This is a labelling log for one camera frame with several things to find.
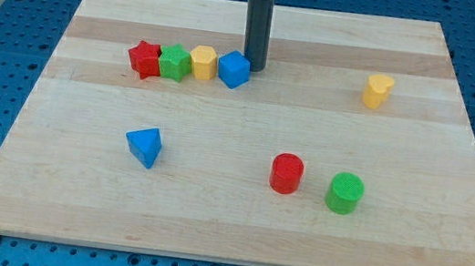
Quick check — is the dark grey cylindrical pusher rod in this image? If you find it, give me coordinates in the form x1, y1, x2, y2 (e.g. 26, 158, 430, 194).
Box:
243, 0, 275, 72

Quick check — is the yellow heart block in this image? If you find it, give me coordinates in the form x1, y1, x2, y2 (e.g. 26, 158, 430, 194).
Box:
361, 74, 395, 110

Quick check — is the blue cube block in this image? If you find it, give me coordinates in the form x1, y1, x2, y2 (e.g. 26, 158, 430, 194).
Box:
218, 50, 251, 89

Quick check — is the yellow hexagon block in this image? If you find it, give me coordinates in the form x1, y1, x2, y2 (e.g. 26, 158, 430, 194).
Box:
190, 46, 218, 81

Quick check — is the green star block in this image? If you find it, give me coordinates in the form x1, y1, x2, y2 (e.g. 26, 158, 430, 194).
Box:
159, 44, 191, 82

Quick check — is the red star block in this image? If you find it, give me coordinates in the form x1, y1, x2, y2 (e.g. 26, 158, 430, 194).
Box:
128, 40, 161, 80

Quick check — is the red cylinder block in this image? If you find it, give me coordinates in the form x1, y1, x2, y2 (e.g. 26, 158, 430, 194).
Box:
269, 152, 305, 195

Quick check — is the light wooden board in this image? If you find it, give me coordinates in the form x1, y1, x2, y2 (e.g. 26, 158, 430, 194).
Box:
0, 0, 475, 266

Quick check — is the blue triangle block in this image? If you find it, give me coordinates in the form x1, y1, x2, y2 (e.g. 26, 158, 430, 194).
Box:
126, 128, 162, 169

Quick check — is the green cylinder block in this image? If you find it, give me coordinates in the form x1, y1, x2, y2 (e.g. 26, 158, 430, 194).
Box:
325, 171, 365, 215

